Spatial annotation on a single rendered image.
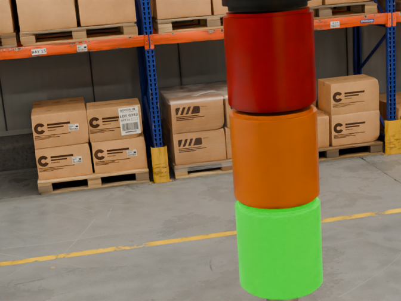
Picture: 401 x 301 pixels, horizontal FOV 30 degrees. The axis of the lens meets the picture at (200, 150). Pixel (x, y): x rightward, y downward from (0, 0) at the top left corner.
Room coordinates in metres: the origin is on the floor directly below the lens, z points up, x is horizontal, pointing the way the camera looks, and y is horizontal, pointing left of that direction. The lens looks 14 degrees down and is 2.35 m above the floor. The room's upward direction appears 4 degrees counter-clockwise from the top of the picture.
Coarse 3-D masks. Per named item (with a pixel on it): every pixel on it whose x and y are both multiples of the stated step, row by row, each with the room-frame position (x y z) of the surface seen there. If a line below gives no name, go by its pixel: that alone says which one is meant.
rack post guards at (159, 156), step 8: (392, 128) 8.27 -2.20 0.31; (400, 128) 8.31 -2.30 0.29; (392, 136) 8.27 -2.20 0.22; (400, 136) 8.31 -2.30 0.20; (392, 144) 8.27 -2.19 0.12; (400, 144) 8.31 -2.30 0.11; (152, 152) 7.85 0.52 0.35; (160, 152) 7.84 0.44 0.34; (392, 152) 8.27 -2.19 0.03; (400, 152) 8.31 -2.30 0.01; (152, 160) 7.85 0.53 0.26; (160, 160) 7.84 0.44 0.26; (160, 168) 7.84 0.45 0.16; (168, 168) 7.88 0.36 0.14; (160, 176) 7.84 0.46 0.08; (168, 176) 7.87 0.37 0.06
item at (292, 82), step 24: (240, 24) 0.40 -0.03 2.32; (264, 24) 0.39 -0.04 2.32; (288, 24) 0.39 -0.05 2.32; (312, 24) 0.41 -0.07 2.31; (240, 48) 0.40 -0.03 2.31; (264, 48) 0.39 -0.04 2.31; (288, 48) 0.39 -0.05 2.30; (312, 48) 0.41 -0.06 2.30; (240, 72) 0.40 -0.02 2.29; (264, 72) 0.39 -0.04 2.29; (288, 72) 0.39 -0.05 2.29; (312, 72) 0.40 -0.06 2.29; (240, 96) 0.40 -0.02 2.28; (264, 96) 0.39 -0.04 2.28; (288, 96) 0.39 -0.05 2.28; (312, 96) 0.40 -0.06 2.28
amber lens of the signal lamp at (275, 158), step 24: (240, 120) 0.40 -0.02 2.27; (264, 120) 0.40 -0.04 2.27; (288, 120) 0.39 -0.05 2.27; (312, 120) 0.40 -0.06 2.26; (240, 144) 0.40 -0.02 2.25; (264, 144) 0.39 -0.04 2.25; (288, 144) 0.39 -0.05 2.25; (312, 144) 0.40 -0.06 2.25; (240, 168) 0.40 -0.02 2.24; (264, 168) 0.39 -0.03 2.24; (288, 168) 0.39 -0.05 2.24; (312, 168) 0.40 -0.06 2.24; (240, 192) 0.41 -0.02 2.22; (264, 192) 0.39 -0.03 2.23; (288, 192) 0.39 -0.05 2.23; (312, 192) 0.40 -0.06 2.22
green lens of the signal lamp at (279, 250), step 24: (240, 216) 0.41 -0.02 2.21; (264, 216) 0.40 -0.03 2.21; (288, 216) 0.39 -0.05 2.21; (312, 216) 0.40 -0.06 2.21; (240, 240) 0.41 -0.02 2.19; (264, 240) 0.40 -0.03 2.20; (288, 240) 0.39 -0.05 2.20; (312, 240) 0.40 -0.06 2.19; (240, 264) 0.41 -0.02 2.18; (264, 264) 0.40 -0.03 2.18; (288, 264) 0.39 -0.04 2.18; (312, 264) 0.40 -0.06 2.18; (264, 288) 0.40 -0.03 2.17; (288, 288) 0.39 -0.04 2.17; (312, 288) 0.40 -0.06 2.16
